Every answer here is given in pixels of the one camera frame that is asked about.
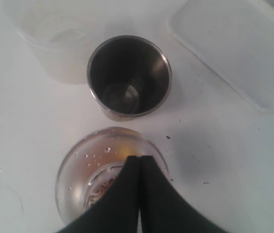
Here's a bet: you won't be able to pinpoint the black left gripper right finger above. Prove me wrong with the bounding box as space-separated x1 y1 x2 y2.
139 156 222 233

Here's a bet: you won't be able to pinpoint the wooden clothespins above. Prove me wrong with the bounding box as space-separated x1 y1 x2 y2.
85 176 116 211

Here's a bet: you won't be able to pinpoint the white rectangular plastic tray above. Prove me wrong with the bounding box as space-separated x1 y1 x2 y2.
168 0 274 112

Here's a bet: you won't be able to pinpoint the translucent plastic container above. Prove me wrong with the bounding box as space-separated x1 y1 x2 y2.
3 0 105 84

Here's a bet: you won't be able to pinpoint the stainless steel tumbler cup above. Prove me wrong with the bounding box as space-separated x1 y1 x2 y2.
87 35 172 122

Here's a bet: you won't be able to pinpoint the clear plastic measuring cup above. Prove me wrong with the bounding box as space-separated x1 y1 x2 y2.
55 127 169 225

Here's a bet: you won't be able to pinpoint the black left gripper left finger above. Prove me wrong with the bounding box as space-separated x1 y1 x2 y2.
60 156 141 233

